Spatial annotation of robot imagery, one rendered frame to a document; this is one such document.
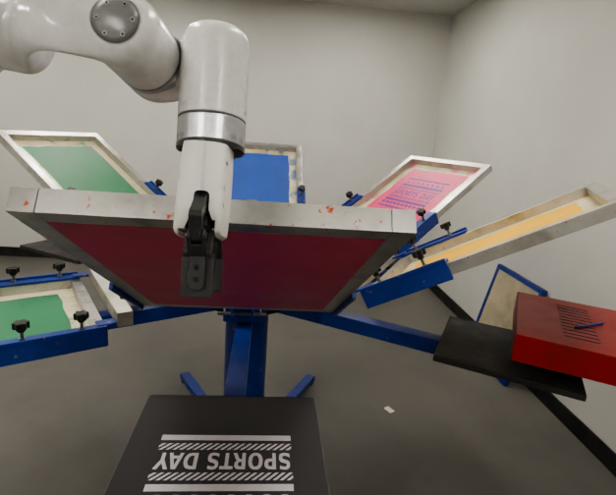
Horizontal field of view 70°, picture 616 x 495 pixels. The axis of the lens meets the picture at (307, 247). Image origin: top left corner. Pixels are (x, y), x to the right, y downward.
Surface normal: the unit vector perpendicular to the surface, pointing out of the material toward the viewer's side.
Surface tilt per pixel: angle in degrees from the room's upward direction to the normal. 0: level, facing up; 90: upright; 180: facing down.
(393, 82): 90
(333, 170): 90
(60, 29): 86
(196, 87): 74
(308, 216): 58
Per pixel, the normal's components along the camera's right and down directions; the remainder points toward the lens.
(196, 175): 0.11, -0.08
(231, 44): 0.64, 0.00
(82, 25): -0.07, 0.11
